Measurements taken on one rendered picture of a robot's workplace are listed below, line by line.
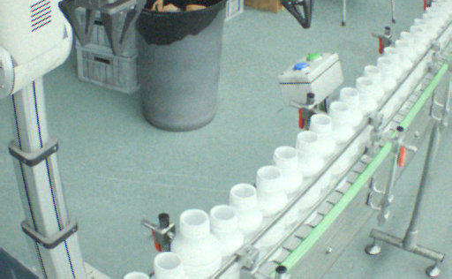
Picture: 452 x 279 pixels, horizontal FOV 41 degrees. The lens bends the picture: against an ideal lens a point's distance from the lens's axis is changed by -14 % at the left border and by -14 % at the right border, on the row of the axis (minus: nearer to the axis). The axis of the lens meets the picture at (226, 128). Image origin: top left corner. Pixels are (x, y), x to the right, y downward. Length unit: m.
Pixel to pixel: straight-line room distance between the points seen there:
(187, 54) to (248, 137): 0.50
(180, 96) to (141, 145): 0.28
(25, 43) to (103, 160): 1.84
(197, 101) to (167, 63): 0.25
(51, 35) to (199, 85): 1.84
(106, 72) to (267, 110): 0.87
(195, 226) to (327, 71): 0.66
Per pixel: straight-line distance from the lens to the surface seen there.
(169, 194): 2.88
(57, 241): 1.65
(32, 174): 1.52
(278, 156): 1.09
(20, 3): 1.28
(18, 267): 1.23
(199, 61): 3.08
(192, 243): 0.89
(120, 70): 3.56
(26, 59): 1.33
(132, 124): 3.34
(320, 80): 1.42
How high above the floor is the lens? 1.76
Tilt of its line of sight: 32 degrees down
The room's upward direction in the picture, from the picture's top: 1 degrees clockwise
